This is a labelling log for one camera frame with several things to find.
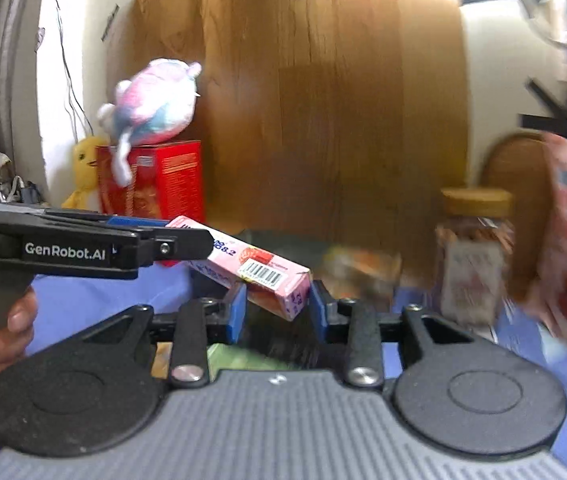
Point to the large wooden board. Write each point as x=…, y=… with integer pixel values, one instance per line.
x=313, y=110

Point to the red gift bag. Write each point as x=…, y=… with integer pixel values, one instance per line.
x=168, y=180

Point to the yellow duck plush toy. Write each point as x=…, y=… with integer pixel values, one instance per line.
x=83, y=170

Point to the person's left hand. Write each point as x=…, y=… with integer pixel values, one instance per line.
x=3, y=355

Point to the clear jar with gold lid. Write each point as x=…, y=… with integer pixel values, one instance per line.
x=473, y=260

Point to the pink and blue plush toy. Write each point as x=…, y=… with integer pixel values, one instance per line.
x=153, y=105

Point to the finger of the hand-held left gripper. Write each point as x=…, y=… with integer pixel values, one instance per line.
x=133, y=221
x=178, y=246

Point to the orange snack packet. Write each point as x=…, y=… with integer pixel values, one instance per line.
x=363, y=267

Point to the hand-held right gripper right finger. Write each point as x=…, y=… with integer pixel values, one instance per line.
x=318, y=310

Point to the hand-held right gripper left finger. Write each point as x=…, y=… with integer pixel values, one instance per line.
x=236, y=310

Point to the green snack packet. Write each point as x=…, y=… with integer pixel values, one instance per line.
x=238, y=357

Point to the blue printed cloth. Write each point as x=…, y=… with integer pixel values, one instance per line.
x=113, y=295

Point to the pink snack box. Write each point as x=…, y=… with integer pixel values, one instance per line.
x=263, y=270

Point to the crossed black tape strips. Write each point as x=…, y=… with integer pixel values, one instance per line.
x=563, y=120

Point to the round wooden cutting board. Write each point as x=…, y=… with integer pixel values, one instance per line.
x=513, y=175

